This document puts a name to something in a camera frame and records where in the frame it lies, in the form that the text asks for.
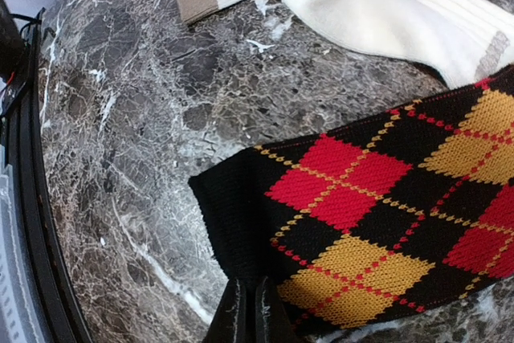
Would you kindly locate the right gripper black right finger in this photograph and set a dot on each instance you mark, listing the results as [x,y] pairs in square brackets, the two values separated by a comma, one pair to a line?
[271,321]

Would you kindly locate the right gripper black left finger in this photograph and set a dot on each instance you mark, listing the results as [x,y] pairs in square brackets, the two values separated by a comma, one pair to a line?
[229,321]

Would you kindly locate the black red yellow argyle sock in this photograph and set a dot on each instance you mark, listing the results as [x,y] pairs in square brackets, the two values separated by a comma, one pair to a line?
[387,217]

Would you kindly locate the white brown striped sock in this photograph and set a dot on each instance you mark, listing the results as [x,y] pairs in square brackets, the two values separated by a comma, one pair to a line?
[463,40]

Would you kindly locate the white slotted cable duct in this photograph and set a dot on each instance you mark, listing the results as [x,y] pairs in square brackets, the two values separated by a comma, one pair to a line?
[21,312]

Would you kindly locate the black table edge rail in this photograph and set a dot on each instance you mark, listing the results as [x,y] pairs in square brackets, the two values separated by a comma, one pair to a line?
[22,137]

